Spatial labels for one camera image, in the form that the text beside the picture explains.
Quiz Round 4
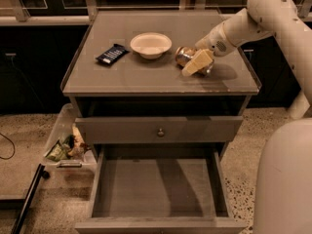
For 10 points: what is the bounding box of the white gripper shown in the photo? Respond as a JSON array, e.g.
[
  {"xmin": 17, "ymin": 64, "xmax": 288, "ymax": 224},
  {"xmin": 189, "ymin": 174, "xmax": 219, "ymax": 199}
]
[{"xmin": 181, "ymin": 24, "xmax": 236, "ymax": 76}]

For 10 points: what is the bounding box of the orange soda can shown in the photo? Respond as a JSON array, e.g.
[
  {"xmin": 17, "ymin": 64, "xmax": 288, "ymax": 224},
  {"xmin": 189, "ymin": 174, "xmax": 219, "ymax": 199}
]
[{"xmin": 175, "ymin": 47, "xmax": 213, "ymax": 74}]

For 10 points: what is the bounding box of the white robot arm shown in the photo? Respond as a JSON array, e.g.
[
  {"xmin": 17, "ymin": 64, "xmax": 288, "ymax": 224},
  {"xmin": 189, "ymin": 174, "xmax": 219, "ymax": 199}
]
[{"xmin": 182, "ymin": 0, "xmax": 312, "ymax": 234}]

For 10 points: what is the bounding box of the grey drawer cabinet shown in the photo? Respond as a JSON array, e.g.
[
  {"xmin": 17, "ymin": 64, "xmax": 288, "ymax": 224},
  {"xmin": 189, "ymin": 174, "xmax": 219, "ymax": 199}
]
[{"xmin": 61, "ymin": 11, "xmax": 260, "ymax": 152}]

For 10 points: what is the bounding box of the brass drawer knob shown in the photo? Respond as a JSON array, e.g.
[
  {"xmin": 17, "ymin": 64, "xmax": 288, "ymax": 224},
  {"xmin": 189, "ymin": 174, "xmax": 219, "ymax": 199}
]
[{"xmin": 157, "ymin": 129, "xmax": 165, "ymax": 137}]

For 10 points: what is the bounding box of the grey top drawer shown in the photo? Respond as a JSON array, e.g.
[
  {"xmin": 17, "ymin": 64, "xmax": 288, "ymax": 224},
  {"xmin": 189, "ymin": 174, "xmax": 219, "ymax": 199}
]
[{"xmin": 75, "ymin": 116, "xmax": 243, "ymax": 144}]

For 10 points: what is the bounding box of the open grey middle drawer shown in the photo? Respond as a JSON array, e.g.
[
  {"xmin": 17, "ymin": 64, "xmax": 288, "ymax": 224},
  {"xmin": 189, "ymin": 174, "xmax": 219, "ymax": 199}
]
[{"xmin": 75, "ymin": 147, "xmax": 246, "ymax": 234}]

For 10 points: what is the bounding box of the white paper bowl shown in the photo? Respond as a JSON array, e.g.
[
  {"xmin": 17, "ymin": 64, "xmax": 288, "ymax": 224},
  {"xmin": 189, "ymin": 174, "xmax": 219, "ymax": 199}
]
[{"xmin": 130, "ymin": 32, "xmax": 172, "ymax": 59}]

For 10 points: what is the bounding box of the dark blue snack bar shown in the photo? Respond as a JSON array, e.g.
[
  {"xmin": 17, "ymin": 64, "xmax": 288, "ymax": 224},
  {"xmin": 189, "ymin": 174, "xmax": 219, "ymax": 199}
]
[{"xmin": 96, "ymin": 44, "xmax": 129, "ymax": 65}]

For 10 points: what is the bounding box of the clear plastic storage bin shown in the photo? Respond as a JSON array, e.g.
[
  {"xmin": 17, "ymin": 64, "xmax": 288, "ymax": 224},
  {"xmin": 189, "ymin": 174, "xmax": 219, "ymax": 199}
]
[{"xmin": 42, "ymin": 103, "xmax": 97, "ymax": 173}]

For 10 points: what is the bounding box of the green snack bag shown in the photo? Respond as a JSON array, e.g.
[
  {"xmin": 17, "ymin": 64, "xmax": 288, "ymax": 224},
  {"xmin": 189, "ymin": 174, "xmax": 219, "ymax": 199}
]
[{"xmin": 46, "ymin": 140, "xmax": 69, "ymax": 162}]

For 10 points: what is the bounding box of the white railing frame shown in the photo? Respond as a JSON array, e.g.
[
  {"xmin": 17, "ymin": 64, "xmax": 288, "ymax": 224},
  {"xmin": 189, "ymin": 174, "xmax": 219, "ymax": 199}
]
[{"xmin": 0, "ymin": 0, "xmax": 312, "ymax": 27}]

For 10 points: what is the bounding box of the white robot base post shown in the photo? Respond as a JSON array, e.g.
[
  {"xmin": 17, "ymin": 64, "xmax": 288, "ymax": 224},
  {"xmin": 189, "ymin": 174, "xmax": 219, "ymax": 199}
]
[{"xmin": 288, "ymin": 91, "xmax": 312, "ymax": 120}]

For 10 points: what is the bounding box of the black metal floor rail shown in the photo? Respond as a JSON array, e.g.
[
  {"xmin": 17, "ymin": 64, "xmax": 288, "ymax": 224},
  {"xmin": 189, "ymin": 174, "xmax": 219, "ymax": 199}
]
[{"xmin": 11, "ymin": 164, "xmax": 50, "ymax": 234}]

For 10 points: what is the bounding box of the black cable on floor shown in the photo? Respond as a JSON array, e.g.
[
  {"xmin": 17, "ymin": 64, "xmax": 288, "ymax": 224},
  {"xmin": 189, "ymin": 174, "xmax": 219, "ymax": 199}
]
[{"xmin": 0, "ymin": 133, "xmax": 17, "ymax": 161}]

